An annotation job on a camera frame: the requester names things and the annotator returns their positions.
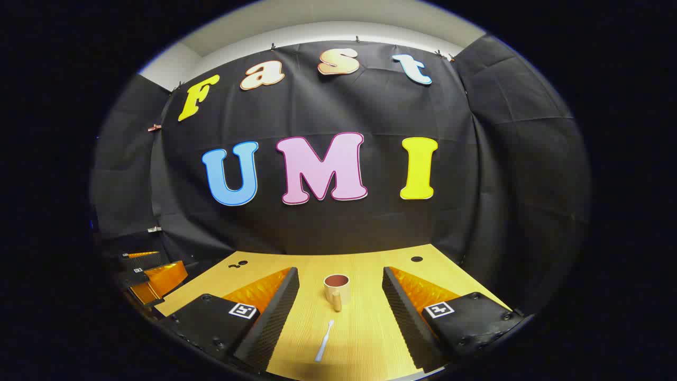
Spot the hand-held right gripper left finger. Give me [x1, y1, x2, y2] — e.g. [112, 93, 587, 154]
[159, 266, 300, 374]

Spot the beige cup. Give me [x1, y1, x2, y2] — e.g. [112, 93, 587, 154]
[323, 274, 351, 312]

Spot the light blue toothbrush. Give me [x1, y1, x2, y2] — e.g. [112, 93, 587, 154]
[315, 319, 335, 362]

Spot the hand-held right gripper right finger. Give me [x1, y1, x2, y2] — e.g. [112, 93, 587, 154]
[382, 266, 524, 374]

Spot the wooden desktop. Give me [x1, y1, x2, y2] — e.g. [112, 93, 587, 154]
[153, 243, 514, 381]

